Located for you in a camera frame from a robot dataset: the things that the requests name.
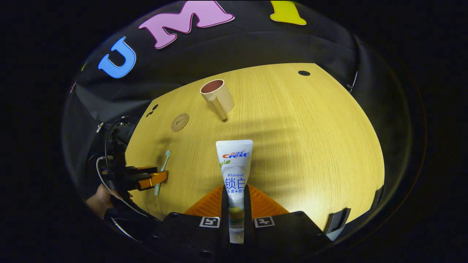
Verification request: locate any white toothpaste tube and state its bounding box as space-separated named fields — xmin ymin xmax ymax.
xmin=215 ymin=139 xmax=254 ymax=244

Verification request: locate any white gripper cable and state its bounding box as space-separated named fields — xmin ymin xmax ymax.
xmin=95 ymin=156 xmax=162 ymax=222

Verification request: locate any round cork coaster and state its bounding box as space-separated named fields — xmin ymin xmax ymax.
xmin=171 ymin=113 xmax=190 ymax=132

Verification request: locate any black desk edge bracket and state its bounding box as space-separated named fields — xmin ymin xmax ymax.
xmin=323 ymin=208 xmax=352 ymax=235
xmin=372 ymin=185 xmax=385 ymax=210

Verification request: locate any white hanging cord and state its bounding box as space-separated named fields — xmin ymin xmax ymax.
xmin=347 ymin=70 xmax=359 ymax=92

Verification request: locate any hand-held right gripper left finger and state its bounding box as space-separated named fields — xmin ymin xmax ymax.
xmin=144 ymin=184 xmax=234 ymax=262

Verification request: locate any black backdrop cloth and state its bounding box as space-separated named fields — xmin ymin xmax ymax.
xmin=62 ymin=0 xmax=414 ymax=220

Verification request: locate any beige cup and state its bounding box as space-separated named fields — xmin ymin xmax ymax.
xmin=200 ymin=79 xmax=235 ymax=121

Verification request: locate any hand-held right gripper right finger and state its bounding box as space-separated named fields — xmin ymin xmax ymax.
xmin=243 ymin=184 xmax=330 ymax=262

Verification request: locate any pale green toothbrush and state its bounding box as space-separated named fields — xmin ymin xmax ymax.
xmin=154 ymin=150 xmax=172 ymax=197

